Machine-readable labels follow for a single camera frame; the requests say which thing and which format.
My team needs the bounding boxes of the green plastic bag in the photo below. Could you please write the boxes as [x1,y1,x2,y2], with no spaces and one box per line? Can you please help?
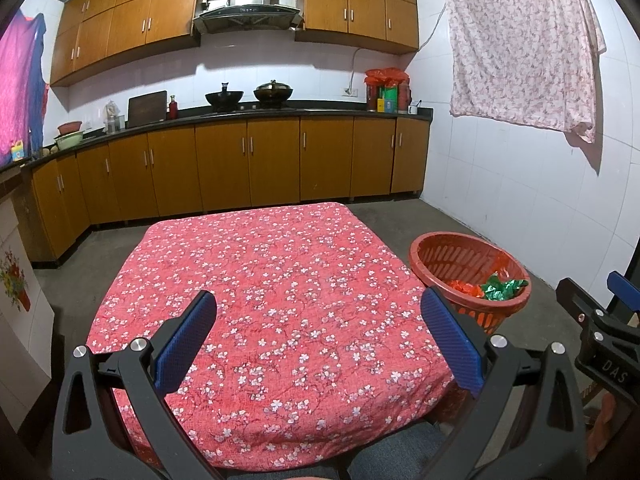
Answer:
[480,274,529,303]

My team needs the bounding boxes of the wooden lower kitchen cabinets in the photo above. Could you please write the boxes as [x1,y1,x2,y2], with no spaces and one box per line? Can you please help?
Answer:
[20,116,432,263]

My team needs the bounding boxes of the green basin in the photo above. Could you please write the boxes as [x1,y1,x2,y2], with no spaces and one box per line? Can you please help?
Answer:
[54,131,85,151]

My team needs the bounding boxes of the black kitchen countertop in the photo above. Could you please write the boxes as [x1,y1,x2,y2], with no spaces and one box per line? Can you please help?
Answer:
[0,101,433,181]

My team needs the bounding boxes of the pink and blue hanging cloth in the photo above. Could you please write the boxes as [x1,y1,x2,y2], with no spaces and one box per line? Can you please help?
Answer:
[0,12,48,166]

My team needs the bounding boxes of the wooden kitchen cabinets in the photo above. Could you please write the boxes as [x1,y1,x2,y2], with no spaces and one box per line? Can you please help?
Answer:
[50,0,420,87]
[20,116,432,263]

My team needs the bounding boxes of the red plastic basket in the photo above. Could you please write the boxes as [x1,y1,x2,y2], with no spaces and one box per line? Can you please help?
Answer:
[408,232,532,335]

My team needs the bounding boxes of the person's right hand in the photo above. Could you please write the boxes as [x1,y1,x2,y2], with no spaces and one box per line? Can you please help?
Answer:
[587,392,626,463]

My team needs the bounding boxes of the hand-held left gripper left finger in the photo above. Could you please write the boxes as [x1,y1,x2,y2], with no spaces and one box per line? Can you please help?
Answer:
[52,290,223,480]

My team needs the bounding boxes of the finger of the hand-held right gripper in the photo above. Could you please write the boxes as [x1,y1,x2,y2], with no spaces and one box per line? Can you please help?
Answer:
[607,270,637,311]
[556,277,601,331]

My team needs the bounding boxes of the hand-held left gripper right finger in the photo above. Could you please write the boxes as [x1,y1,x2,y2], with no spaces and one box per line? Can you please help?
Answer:
[420,286,588,480]

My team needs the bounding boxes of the pink floral hanging sheet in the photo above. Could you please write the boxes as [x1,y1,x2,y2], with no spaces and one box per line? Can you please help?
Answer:
[441,0,608,143]

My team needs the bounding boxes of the large red plastic bag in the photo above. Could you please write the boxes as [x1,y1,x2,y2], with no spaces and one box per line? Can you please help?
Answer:
[446,279,485,302]

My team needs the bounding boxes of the dark cutting board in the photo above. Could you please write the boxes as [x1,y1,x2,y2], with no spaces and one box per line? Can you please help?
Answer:
[127,91,168,127]

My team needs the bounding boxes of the black wok with handle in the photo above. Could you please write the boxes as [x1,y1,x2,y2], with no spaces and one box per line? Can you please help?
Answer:
[205,82,245,108]

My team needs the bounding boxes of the red floral tablecloth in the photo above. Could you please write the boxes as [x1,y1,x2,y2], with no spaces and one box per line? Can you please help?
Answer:
[86,202,468,471]

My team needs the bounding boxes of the red plastic cover bag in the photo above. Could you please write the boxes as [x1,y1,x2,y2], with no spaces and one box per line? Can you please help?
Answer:
[365,66,411,87]

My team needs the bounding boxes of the wok with lid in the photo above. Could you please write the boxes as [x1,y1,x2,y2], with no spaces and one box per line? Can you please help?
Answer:
[253,80,294,106]

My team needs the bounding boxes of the glass jar with plastic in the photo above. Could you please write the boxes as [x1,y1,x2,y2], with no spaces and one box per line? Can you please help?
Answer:
[104,101,126,133]

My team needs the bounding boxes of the steel range hood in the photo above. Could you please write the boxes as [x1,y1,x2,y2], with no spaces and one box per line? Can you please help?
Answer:
[192,0,304,35]

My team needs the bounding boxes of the white wall cable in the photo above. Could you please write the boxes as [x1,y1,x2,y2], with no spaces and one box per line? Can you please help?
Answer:
[350,2,447,91]

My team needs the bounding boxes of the wooden upper kitchen cabinets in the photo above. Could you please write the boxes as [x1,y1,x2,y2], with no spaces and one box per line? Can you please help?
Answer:
[50,0,420,87]

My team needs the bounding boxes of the white board with flower picture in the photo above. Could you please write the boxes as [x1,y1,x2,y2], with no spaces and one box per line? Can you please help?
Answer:
[0,195,56,433]

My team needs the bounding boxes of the red bag hanging in basket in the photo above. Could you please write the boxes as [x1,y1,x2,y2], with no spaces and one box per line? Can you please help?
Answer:
[487,254,512,281]

